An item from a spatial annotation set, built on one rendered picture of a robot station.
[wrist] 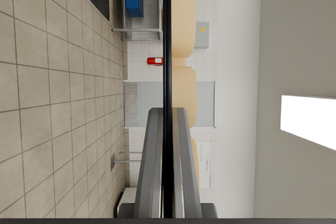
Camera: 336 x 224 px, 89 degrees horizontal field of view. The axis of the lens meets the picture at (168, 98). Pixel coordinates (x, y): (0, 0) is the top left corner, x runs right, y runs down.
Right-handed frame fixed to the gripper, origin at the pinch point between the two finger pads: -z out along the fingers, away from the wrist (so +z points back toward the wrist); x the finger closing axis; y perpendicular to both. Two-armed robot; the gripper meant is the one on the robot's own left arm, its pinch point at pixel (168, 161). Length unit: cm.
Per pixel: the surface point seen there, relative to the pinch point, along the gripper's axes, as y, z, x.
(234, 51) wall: -157, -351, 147
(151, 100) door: -247, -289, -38
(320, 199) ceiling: -238, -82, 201
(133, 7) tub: -66, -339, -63
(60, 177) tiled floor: -151, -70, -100
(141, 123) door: -288, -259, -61
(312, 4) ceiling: -45, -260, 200
